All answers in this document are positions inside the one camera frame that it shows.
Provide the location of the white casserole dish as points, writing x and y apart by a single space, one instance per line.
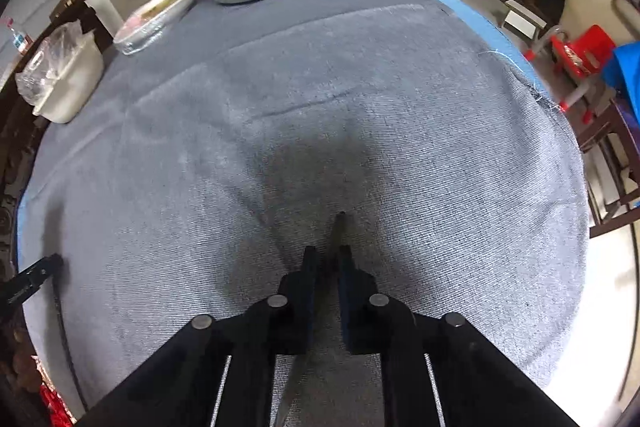
70 82

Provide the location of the red plastic child chair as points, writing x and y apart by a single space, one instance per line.
585 49

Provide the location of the red patterned bag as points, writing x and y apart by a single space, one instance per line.
57 407

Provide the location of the white step stool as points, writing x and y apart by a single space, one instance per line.
522 18

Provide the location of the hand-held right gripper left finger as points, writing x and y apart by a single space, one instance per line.
309 287

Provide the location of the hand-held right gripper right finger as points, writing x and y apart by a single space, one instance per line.
345 292

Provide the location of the white oval plate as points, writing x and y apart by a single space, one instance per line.
160 14

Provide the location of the brown wooden chair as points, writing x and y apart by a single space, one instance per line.
612 167

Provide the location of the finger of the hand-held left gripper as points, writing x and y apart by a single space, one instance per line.
35 279

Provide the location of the cream armchair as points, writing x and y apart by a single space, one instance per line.
590 7

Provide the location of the clear plastic bottle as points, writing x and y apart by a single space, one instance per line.
17 39

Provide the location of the blue tablecloth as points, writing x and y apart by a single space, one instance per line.
465 7

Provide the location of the clear plastic bag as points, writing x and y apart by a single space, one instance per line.
45 57

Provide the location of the grey denim cloth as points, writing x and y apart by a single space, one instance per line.
350 107

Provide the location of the dark chopstick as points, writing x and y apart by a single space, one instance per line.
339 232
67 347

